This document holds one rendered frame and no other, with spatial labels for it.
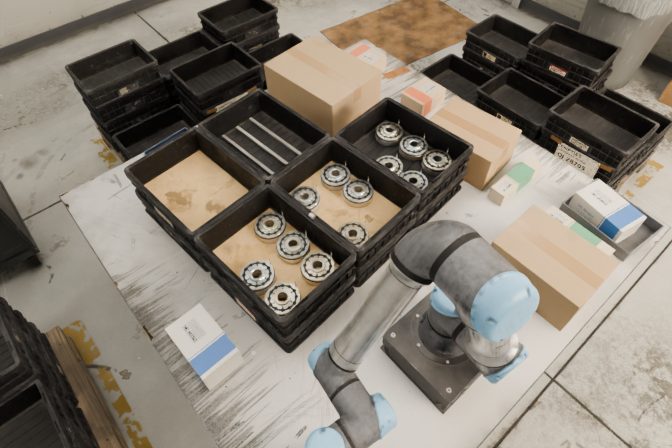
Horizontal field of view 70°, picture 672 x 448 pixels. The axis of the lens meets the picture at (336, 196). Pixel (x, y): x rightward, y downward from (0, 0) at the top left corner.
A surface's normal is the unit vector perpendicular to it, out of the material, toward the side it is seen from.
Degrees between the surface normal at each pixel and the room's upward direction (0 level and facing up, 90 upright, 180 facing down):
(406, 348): 2
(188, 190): 0
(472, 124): 0
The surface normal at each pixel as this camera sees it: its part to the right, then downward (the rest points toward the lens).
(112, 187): -0.01, -0.63
